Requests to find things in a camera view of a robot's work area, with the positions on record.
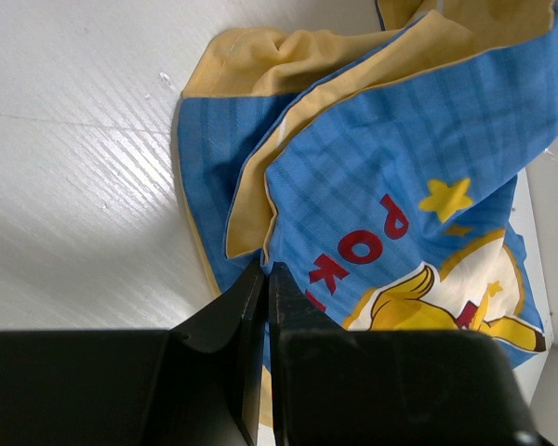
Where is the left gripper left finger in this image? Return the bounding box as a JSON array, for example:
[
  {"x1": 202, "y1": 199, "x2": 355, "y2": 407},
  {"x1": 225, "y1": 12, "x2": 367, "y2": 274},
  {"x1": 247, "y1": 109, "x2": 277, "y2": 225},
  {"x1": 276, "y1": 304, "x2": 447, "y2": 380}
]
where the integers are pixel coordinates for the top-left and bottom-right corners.
[{"x1": 0, "y1": 263, "x2": 265, "y2": 445}]

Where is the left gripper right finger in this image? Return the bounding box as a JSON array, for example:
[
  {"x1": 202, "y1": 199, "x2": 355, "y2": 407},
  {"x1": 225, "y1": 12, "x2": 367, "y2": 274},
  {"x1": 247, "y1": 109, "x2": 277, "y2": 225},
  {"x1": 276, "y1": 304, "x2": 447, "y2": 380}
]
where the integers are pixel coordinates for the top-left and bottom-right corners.
[{"x1": 269, "y1": 263, "x2": 545, "y2": 445}]

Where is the blue Pikachu cloth placemat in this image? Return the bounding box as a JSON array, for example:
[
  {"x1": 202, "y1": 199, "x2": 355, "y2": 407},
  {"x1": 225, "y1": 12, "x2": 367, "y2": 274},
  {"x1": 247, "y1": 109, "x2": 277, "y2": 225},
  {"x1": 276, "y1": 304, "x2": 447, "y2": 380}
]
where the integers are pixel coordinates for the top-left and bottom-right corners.
[{"x1": 172, "y1": 0, "x2": 558, "y2": 426}]

